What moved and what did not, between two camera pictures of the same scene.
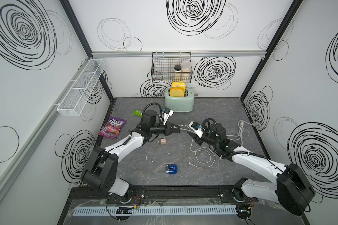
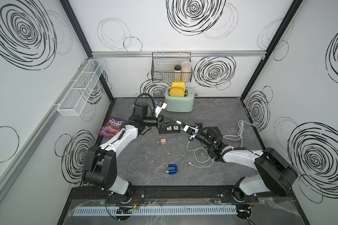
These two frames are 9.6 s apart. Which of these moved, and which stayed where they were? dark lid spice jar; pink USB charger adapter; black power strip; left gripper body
Moved: left gripper body
Stayed: black power strip; dark lid spice jar; pink USB charger adapter
